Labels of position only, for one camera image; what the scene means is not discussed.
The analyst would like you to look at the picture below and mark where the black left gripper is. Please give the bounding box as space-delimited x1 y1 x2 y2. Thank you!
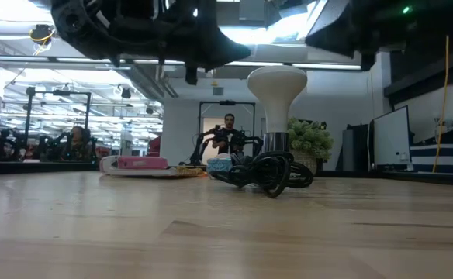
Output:
109 0 252 86

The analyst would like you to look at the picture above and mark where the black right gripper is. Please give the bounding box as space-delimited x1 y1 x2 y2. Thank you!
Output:
306 0 402 71

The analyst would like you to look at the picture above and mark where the white reflector lightbulb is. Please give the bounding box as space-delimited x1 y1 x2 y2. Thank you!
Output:
247 64 308 135

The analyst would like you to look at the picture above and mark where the chrome lamp socket base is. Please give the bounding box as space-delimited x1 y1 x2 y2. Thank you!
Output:
263 131 291 155

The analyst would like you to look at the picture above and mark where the grey overhead box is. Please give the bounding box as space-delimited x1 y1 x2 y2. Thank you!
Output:
238 0 268 22

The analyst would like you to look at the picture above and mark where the person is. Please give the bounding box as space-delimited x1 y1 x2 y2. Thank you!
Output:
210 113 247 156
61 126 95 162

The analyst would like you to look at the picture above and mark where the green artificial potted plant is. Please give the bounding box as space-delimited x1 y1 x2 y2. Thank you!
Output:
286 117 335 174

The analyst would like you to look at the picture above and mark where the white board panel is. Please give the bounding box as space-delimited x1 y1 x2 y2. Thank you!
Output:
372 105 413 168

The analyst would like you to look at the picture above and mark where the dark grey cabinet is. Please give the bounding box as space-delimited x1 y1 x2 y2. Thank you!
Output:
341 123 373 171

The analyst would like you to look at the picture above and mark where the pink flat box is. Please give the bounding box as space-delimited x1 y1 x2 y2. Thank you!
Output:
99 155 169 174

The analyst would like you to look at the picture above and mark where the navy white striped bin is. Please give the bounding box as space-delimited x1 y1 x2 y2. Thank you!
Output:
409 142 453 175

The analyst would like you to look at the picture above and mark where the black ceiling mounted device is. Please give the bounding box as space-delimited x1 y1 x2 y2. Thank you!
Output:
29 23 56 55

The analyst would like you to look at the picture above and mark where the long ceiling strip light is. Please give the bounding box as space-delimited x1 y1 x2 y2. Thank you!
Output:
0 55 363 72

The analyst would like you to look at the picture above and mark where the black camera gantry frame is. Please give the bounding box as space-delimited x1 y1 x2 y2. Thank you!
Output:
198 99 257 166
23 87 93 156

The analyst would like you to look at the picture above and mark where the black lamp power cord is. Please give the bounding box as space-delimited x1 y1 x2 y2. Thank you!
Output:
210 150 315 199

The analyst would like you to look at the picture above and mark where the yellow cable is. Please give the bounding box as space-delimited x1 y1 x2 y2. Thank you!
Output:
431 34 451 174

